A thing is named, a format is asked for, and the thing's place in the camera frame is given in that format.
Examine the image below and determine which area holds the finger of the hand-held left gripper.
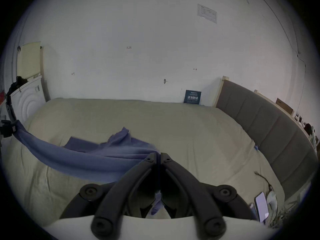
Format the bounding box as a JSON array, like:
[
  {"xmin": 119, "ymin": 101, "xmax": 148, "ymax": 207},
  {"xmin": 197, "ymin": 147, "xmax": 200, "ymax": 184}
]
[{"xmin": 0, "ymin": 94, "xmax": 18, "ymax": 137}]

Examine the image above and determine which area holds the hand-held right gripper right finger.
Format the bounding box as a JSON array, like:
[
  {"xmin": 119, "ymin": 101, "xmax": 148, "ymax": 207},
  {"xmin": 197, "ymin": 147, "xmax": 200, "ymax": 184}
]
[{"xmin": 160, "ymin": 152, "xmax": 258, "ymax": 238}]

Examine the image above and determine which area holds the grey padded headboard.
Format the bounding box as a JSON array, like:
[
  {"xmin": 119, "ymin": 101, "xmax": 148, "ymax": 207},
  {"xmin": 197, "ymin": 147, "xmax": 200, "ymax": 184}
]
[{"xmin": 215, "ymin": 76, "xmax": 319, "ymax": 202}]

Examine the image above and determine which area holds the bed with beige sheet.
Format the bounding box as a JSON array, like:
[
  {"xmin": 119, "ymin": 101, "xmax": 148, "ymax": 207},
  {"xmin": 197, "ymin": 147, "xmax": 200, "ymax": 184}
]
[{"xmin": 1, "ymin": 98, "xmax": 287, "ymax": 228}]

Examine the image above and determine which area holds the brown carton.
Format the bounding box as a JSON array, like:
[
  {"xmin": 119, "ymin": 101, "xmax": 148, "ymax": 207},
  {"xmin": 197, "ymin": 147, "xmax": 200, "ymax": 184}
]
[{"xmin": 276, "ymin": 98, "xmax": 294, "ymax": 115}]

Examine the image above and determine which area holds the smartphone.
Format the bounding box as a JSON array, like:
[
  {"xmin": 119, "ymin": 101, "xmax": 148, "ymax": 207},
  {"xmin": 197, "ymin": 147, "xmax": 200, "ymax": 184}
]
[{"xmin": 254, "ymin": 191, "xmax": 270, "ymax": 222}]

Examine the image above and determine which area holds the dark blue printed card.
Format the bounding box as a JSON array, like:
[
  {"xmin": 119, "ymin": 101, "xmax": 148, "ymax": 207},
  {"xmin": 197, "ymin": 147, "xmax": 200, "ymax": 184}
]
[{"xmin": 184, "ymin": 90, "xmax": 202, "ymax": 105}]

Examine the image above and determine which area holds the blue garment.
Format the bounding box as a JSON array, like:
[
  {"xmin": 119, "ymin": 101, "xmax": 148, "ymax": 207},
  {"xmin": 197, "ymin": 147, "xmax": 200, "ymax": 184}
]
[{"xmin": 14, "ymin": 120, "xmax": 160, "ymax": 215}]

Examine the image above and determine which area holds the dark cable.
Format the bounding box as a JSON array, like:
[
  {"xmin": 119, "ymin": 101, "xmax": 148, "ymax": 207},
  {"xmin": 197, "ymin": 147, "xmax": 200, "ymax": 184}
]
[{"xmin": 254, "ymin": 171, "xmax": 275, "ymax": 192}]

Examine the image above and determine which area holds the pale yellow panel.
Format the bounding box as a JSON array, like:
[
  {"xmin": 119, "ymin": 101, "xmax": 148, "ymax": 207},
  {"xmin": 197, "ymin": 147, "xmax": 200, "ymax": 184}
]
[{"xmin": 17, "ymin": 41, "xmax": 42, "ymax": 78}]

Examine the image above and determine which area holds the white paper sheet on wall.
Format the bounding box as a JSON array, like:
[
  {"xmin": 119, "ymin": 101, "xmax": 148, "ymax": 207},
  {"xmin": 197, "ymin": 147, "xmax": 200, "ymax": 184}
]
[{"xmin": 197, "ymin": 3, "xmax": 218, "ymax": 24}]

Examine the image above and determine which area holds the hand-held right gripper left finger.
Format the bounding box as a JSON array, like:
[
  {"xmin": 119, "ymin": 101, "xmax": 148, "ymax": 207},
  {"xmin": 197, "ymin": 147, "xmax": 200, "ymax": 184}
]
[{"xmin": 60, "ymin": 152, "xmax": 160, "ymax": 238}]

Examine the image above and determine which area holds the pale plastic bag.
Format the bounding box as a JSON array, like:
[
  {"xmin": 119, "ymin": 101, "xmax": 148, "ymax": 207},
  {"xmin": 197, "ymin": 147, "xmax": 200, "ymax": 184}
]
[{"xmin": 265, "ymin": 190, "xmax": 278, "ymax": 215}]

